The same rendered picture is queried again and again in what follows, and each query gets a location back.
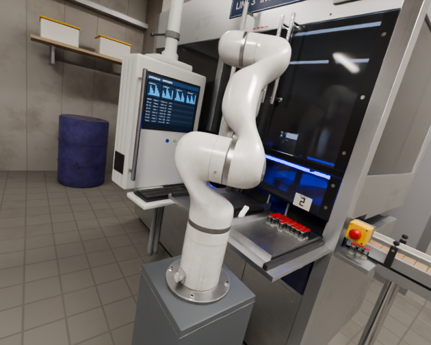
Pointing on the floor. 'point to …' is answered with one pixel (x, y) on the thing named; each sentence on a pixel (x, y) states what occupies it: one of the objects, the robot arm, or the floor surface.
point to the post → (360, 159)
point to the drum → (81, 150)
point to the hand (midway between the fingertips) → (230, 187)
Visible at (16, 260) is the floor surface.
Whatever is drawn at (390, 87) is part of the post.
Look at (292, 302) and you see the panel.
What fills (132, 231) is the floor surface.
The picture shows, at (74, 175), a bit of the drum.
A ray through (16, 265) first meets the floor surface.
